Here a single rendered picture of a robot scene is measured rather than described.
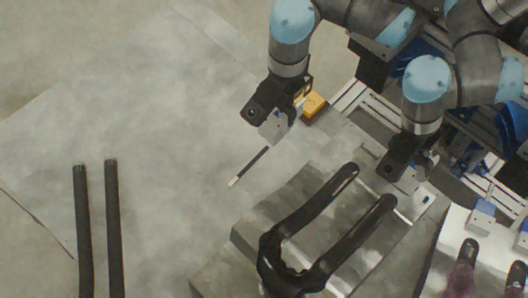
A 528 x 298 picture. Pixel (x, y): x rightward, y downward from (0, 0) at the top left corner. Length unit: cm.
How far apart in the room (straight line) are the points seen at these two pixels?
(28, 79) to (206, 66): 122
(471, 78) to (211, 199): 65
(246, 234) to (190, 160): 30
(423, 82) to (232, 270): 56
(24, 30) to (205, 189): 161
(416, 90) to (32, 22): 211
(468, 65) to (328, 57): 161
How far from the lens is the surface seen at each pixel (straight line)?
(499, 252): 141
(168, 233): 137
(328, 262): 123
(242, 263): 128
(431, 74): 102
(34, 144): 153
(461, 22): 112
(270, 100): 116
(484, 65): 106
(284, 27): 102
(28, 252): 231
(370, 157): 140
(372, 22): 109
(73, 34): 276
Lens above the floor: 208
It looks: 62 degrees down
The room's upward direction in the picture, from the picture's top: 5 degrees clockwise
